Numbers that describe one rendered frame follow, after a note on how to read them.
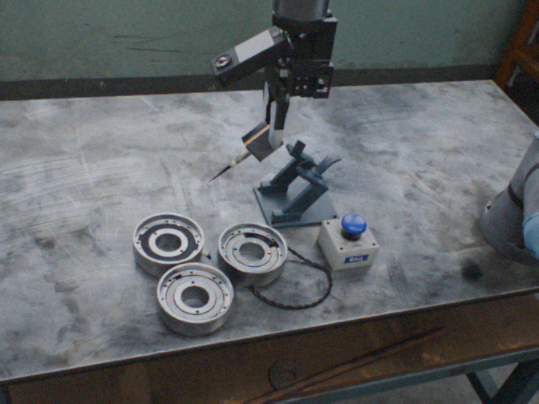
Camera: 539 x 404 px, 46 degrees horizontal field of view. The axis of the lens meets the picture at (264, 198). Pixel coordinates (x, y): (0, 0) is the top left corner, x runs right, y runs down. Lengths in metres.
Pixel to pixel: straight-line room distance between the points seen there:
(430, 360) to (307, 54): 0.65
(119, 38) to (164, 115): 1.32
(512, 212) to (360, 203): 0.25
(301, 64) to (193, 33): 1.72
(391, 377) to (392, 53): 1.98
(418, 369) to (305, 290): 0.38
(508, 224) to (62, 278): 0.72
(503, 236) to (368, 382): 0.36
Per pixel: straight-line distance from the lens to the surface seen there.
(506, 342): 1.39
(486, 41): 3.25
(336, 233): 1.01
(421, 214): 1.17
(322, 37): 0.90
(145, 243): 0.97
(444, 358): 1.30
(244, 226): 1.00
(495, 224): 1.16
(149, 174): 1.12
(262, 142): 0.98
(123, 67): 2.63
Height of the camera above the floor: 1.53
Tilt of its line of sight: 42 degrees down
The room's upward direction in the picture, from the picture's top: 12 degrees clockwise
